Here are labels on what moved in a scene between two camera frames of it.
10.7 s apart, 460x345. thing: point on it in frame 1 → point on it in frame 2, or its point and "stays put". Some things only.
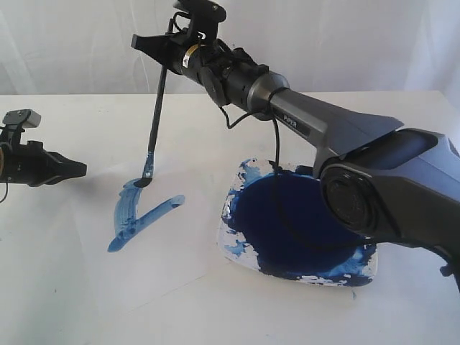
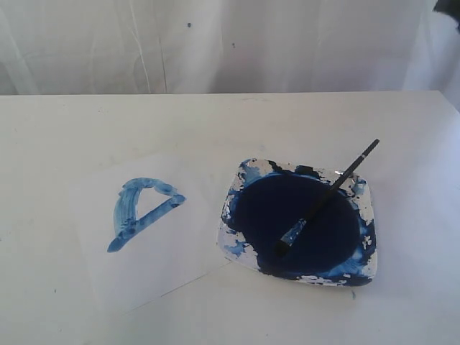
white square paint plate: x=277 y=223 stays put
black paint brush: x=156 y=123 → x=290 y=236
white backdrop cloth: x=83 y=47 stays put
